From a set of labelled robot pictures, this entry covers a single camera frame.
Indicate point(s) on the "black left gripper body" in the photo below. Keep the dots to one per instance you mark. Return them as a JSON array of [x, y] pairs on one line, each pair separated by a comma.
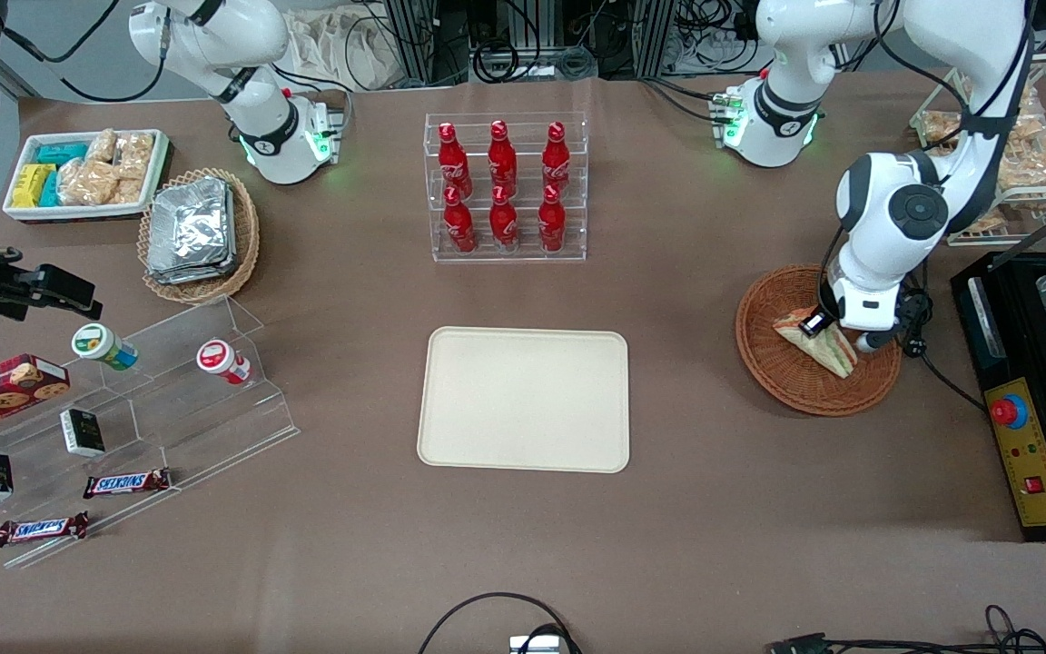
[[817, 322]]

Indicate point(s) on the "triangular sandwich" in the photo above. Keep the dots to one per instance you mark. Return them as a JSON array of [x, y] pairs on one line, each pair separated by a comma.
[[836, 354]]

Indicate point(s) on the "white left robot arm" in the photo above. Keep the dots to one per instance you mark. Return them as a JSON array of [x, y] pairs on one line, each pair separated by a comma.
[[886, 213]]

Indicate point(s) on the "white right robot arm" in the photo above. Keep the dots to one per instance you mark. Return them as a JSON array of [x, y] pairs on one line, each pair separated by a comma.
[[241, 54]]

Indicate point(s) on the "round brown wicker basket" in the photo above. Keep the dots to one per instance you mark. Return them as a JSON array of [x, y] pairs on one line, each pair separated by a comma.
[[795, 386]]

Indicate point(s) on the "white rectangular snack tray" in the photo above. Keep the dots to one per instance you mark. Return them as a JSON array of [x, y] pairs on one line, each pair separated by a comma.
[[78, 212]]

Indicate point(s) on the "oval light wicker basket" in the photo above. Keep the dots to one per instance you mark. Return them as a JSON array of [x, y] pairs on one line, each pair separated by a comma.
[[246, 236]]

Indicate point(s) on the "cream plastic tray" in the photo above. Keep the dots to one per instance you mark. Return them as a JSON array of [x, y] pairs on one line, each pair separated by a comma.
[[523, 400]]

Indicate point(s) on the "green lid yogurt cup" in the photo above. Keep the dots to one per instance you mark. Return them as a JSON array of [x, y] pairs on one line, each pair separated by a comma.
[[101, 345]]

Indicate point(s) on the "teal snack pack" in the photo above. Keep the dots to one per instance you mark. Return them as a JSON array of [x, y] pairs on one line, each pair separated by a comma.
[[50, 191], [60, 153]]

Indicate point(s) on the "yellow snack pack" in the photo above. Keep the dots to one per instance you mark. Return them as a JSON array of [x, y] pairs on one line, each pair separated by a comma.
[[30, 184]]

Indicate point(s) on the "bagged rice cracker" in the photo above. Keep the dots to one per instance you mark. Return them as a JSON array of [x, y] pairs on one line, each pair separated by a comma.
[[87, 182], [135, 153], [103, 145], [128, 191]]

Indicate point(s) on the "red cookie box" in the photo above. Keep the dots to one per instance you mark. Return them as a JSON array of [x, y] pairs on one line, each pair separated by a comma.
[[1, 392]]

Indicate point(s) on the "silver foil packet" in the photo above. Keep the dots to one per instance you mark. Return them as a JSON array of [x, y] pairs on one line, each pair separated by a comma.
[[192, 275], [189, 222]]

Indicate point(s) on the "red lid yogurt cup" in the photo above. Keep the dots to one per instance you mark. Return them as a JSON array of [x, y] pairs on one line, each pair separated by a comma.
[[219, 359]]

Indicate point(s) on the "clear acrylic stepped shelf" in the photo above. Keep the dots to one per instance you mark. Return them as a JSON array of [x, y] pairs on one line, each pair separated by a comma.
[[205, 427]]

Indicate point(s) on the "snickers chocolate bar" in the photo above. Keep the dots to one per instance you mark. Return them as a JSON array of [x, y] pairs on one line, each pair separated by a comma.
[[40, 529], [126, 483]]

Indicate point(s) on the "bagged brown snack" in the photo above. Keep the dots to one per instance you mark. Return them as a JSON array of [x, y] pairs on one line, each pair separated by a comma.
[[941, 129], [1036, 168], [1031, 129], [988, 221]]

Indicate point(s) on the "red emergency stop button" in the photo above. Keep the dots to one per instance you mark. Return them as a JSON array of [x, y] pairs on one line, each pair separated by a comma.
[[1009, 411]]

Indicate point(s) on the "black machine yellow panel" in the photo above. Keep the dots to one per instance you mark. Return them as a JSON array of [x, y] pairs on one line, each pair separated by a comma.
[[1036, 436]]

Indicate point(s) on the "red cola bottle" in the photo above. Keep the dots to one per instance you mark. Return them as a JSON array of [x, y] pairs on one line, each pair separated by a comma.
[[552, 225], [502, 156], [453, 159], [460, 227], [557, 156], [504, 225]]

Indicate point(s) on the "clear acrylic bottle rack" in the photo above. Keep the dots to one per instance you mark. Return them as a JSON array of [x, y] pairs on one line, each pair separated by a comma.
[[523, 257]]

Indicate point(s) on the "beige cloth bag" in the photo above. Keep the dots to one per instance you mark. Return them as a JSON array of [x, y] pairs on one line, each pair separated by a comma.
[[332, 45]]

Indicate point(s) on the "small silver device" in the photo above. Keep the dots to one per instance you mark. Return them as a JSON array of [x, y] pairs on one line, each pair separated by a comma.
[[537, 645]]

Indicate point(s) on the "aluminium frame post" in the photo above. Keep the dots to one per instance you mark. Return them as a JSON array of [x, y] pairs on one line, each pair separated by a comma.
[[419, 41], [655, 36]]

